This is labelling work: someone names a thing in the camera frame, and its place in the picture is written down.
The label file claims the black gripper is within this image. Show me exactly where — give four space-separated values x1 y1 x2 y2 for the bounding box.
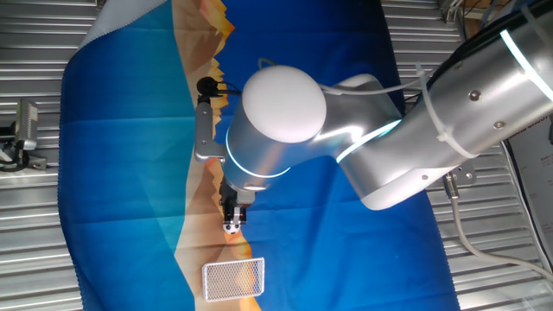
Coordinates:
218 176 257 225

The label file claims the white mesh goal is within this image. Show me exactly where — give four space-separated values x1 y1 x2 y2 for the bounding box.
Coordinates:
201 257 266 302

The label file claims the blue landscape print cloth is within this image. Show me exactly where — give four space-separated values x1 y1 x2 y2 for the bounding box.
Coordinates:
57 0 461 311

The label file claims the black clamp tool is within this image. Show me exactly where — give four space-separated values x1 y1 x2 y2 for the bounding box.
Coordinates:
0 124 48 173

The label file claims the white printed cardboard box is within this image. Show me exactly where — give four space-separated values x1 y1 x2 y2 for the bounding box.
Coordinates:
504 114 553 260

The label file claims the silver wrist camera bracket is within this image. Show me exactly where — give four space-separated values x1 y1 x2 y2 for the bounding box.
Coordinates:
193 101 226 164

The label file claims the long black cable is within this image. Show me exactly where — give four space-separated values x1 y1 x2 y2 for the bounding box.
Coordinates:
215 83 244 97

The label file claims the black round cable plug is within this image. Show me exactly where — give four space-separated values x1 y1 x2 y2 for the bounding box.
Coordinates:
196 76 226 98

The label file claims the metal cable connector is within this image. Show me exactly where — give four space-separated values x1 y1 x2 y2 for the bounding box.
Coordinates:
442 171 461 200

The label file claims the white cable tie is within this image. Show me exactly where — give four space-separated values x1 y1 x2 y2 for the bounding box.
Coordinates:
416 63 479 160

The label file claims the silver camera on stand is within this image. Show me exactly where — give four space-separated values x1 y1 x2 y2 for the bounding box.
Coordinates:
15 98 39 151

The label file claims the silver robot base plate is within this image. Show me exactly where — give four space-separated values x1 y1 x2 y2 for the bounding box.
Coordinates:
425 162 478 190

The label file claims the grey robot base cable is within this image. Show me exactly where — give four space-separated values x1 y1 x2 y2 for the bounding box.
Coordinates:
448 196 553 282

